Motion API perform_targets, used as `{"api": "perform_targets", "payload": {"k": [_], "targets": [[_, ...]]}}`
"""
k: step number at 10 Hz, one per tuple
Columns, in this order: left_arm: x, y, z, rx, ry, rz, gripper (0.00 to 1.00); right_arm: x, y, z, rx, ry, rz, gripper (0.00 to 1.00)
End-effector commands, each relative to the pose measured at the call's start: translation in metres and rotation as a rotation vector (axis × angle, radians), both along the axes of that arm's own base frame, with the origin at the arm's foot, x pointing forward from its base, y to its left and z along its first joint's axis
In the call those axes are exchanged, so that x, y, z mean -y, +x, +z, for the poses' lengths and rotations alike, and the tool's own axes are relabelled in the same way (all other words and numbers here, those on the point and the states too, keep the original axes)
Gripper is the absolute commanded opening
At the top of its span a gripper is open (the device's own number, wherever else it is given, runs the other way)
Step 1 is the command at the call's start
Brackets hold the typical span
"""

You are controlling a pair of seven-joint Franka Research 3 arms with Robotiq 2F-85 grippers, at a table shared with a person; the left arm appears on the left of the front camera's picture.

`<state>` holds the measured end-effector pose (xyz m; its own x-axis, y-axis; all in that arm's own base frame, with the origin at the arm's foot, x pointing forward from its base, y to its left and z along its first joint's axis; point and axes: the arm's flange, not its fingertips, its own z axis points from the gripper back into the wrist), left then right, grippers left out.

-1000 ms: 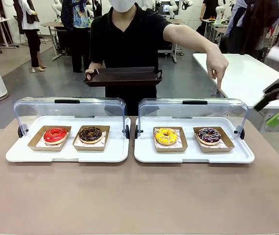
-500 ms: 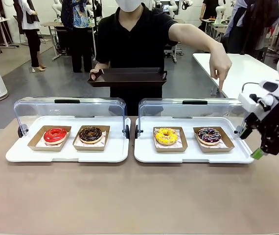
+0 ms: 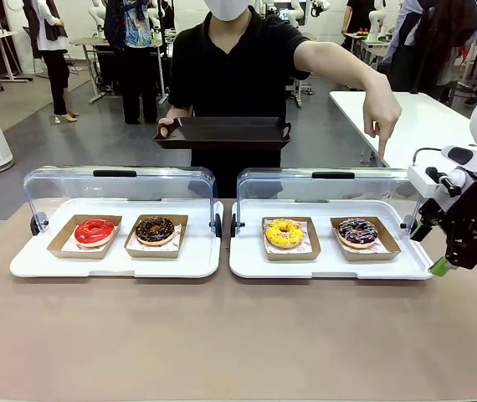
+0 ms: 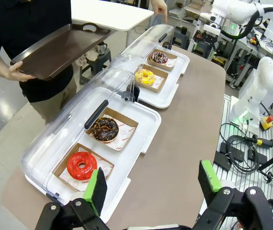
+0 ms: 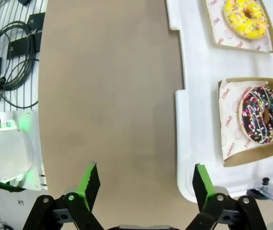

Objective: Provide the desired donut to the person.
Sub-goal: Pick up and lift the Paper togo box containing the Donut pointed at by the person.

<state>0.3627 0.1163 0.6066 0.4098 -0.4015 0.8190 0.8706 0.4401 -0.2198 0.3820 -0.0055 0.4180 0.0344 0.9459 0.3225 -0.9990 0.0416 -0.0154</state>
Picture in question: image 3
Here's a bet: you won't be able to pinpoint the white display tray base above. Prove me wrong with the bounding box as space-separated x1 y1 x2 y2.
9 197 225 280
228 198 437 281

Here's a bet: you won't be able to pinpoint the person floral shirt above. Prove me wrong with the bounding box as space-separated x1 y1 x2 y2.
103 0 161 126

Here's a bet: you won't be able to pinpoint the chocolate glazed donut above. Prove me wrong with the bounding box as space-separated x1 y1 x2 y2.
134 215 177 247

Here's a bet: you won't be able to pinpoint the person right hand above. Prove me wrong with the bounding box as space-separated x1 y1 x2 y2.
156 116 182 139

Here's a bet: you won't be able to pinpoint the person dark coat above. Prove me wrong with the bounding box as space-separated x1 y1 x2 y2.
382 0 477 106

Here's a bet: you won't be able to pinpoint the person white shirt black vest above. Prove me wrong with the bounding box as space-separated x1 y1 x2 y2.
22 0 80 124

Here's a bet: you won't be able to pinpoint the person black clothes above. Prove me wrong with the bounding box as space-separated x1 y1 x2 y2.
340 0 374 37

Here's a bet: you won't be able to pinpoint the grey background table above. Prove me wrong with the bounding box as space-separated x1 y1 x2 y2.
341 32 391 91

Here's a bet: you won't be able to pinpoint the white face mask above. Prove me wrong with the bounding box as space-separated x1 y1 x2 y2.
203 0 257 22

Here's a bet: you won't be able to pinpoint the person torso black shirt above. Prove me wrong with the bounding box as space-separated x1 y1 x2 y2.
167 6 311 198

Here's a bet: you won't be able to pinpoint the red glazed donut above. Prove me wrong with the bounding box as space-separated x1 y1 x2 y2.
74 218 116 249

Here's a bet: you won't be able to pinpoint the person right forearm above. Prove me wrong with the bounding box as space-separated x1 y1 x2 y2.
166 106 194 123

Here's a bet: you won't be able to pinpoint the purple drizzled donut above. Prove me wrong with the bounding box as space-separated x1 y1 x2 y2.
336 217 379 246

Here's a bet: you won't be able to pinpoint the person left hand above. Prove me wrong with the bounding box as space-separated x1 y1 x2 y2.
362 75 403 168

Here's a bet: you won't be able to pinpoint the person left forearm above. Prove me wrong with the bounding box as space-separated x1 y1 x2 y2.
295 39 392 91

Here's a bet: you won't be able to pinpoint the thin black camera cable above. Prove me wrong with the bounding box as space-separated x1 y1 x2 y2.
413 146 445 168

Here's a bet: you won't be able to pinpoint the dark brown serving tray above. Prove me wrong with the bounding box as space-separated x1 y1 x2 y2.
153 116 292 152

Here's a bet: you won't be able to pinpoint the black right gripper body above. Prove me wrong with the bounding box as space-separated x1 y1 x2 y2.
439 183 477 252

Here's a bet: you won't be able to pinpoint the beige background table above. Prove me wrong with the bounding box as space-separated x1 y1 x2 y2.
69 36 110 105

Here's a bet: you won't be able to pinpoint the clear hinged display lid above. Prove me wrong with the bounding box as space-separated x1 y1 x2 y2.
230 167 426 240
23 165 223 240

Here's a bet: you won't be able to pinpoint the brown cardboard donut tray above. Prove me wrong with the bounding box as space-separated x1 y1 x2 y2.
46 214 124 260
123 214 190 259
261 216 321 263
329 215 403 263

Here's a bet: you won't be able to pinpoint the yellow sprinkled donut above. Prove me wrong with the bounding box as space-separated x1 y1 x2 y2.
264 218 305 250

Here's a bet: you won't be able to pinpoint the white printed paper liner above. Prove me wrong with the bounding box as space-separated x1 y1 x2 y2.
131 223 183 252
61 225 117 254
264 224 313 255
334 228 395 255

